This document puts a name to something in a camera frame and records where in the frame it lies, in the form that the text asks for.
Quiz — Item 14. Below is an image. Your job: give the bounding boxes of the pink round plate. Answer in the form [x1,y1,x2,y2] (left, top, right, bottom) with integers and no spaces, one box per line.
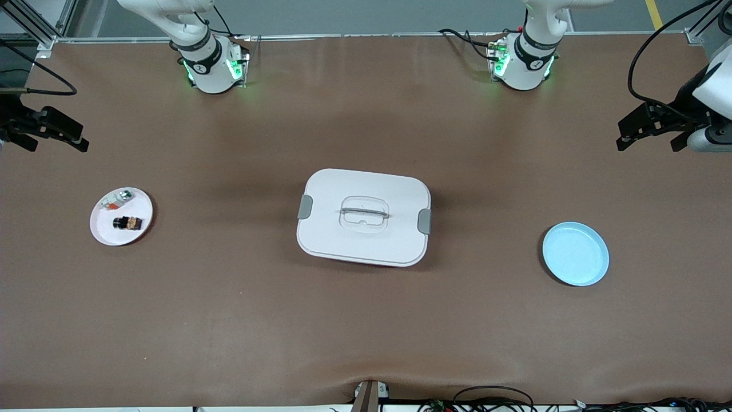
[89,187,154,247]

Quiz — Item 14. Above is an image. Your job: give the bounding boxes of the light blue round plate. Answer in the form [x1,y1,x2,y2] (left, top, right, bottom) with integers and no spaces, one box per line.
[542,221,610,287]

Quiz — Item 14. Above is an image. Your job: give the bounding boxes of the white lidded storage box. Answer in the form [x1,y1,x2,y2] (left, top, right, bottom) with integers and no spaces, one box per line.
[296,168,432,268]

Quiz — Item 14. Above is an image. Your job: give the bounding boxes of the brown table mat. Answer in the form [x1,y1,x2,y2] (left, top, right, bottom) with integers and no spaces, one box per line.
[0,34,732,410]

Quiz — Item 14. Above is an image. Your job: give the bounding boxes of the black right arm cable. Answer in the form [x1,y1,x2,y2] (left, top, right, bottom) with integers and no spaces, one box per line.
[0,38,78,97]

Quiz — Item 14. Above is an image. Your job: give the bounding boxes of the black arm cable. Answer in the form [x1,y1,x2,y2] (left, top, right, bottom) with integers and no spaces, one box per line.
[627,0,732,114]
[0,38,78,97]

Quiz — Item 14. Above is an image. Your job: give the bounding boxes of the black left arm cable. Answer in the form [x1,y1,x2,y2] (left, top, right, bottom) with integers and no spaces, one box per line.
[627,0,732,114]

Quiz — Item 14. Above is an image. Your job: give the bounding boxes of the aluminium frame post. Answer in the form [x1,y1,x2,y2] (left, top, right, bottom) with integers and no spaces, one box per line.
[685,26,732,65]
[0,0,78,58]

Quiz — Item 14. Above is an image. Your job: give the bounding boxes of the black thin base cable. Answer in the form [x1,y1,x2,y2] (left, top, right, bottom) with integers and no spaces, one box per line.
[192,5,234,39]

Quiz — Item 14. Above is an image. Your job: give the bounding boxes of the black base cables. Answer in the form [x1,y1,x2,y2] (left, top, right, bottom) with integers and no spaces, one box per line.
[437,27,505,61]

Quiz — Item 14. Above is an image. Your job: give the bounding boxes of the aluminium table edge rail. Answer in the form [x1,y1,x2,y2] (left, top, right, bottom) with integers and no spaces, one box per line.
[54,31,695,44]

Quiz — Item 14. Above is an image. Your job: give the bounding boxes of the black cable bundle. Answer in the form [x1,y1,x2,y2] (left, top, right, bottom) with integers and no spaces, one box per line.
[572,396,732,412]

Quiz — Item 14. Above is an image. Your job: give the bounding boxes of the black looped cable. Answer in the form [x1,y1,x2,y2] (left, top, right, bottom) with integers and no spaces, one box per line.
[452,385,536,412]

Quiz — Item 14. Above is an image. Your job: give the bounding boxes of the brown camera mount post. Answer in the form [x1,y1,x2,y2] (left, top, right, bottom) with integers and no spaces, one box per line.
[350,379,391,412]

